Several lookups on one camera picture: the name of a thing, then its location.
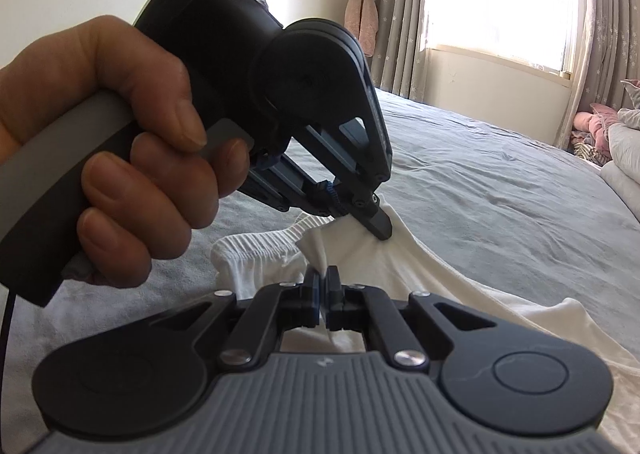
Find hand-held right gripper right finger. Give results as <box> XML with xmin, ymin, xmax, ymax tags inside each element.
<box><xmin>325</xmin><ymin>265</ymin><xmax>497</xmax><ymax>370</ymax></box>

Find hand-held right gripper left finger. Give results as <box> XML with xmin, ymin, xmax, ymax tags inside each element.
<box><xmin>150</xmin><ymin>266</ymin><xmax>324</xmax><ymax>370</ymax></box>

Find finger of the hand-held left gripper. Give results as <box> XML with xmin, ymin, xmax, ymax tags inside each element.
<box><xmin>244</xmin><ymin>115</ymin><xmax>397</xmax><ymax>241</ymax></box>

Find white pants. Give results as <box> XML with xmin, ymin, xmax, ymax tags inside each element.
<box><xmin>210</xmin><ymin>201</ymin><xmax>640</xmax><ymax>454</ymax></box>

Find person's left hand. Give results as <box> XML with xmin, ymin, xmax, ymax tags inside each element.
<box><xmin>0</xmin><ymin>15</ymin><xmax>251</xmax><ymax>287</ymax></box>

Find pink hanging towel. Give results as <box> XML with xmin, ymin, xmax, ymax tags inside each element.
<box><xmin>345</xmin><ymin>0</ymin><xmax>379</xmax><ymax>57</ymax></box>

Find grey star curtain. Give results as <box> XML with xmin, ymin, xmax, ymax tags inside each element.
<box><xmin>567</xmin><ymin>0</ymin><xmax>640</xmax><ymax>150</ymax></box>
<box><xmin>367</xmin><ymin>0</ymin><xmax>441</xmax><ymax>102</ymax></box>

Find pile of pink bedding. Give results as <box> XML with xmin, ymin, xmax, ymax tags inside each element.
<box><xmin>570</xmin><ymin>101</ymin><xmax>621</xmax><ymax>167</ymax></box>

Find folded grey quilt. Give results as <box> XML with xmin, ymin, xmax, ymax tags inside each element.
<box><xmin>600</xmin><ymin>106</ymin><xmax>640</xmax><ymax>205</ymax></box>

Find black cable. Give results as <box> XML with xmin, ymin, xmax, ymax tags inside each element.
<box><xmin>0</xmin><ymin>290</ymin><xmax>17</xmax><ymax>415</ymax></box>

